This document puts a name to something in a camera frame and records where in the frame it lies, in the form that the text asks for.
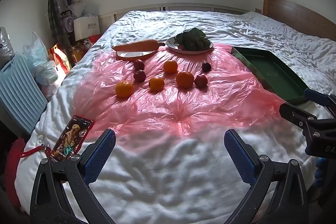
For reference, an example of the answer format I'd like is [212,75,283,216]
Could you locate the spinach bunch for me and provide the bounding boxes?
[174,27,212,51]

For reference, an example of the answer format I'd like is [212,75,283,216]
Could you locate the red cloth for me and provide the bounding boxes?
[5,138,27,210]

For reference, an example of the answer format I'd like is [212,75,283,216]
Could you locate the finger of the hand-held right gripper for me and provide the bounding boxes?
[279,102,336,138]
[304,88,336,119]

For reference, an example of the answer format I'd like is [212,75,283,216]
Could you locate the white paper bag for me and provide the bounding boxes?
[73,15,102,42]

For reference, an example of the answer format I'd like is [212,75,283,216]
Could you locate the bed with white duvet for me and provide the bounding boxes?
[14,10,336,224]

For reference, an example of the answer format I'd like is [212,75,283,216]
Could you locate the grey fan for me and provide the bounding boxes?
[61,15,76,31]

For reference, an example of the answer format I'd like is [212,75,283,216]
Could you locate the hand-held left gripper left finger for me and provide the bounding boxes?
[30,129,116,224]

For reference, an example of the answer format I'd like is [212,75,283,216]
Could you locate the plaid scarf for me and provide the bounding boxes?
[47,0,72,49]

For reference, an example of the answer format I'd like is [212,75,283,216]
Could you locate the orange-rimmed white plate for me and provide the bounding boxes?
[115,49,159,61]

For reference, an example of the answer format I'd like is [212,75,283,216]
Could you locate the blue object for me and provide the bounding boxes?
[314,157,328,188]

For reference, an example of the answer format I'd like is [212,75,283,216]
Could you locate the orange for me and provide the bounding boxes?
[176,71,195,89]
[148,77,165,92]
[115,81,134,98]
[163,60,178,74]

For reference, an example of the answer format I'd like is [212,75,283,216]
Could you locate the smartphone with red case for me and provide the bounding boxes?
[51,115,94,163]

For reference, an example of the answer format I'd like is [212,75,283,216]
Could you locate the dark-rimmed white plate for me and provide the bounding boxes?
[166,36,214,55]

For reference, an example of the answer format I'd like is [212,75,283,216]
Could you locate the clear plastic bags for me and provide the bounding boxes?
[23,32,59,86]

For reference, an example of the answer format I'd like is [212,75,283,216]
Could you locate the orange juice bottle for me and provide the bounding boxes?
[69,46,85,65]

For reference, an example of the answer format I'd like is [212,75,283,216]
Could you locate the wooden headboard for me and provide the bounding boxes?
[262,0,336,42]

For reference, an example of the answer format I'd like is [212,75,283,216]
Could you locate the red and yellow gift bag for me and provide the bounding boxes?
[49,43,72,74]

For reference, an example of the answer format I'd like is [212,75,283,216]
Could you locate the red lanyard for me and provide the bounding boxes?
[22,144,52,159]

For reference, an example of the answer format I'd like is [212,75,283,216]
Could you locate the light blue ribbed suitcase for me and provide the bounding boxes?
[0,53,48,136]

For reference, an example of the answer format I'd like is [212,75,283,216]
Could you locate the green metal tray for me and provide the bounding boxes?
[230,46,311,105]

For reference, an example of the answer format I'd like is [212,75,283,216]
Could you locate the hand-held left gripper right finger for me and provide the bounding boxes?
[224,129,308,224]

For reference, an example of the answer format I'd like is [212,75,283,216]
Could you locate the pink plastic sheet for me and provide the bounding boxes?
[72,43,285,136]

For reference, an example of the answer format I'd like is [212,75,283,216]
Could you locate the grey plastic sack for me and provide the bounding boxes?
[0,27,16,68]

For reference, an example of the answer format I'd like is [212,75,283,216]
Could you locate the carrot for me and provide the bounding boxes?
[112,39,166,53]

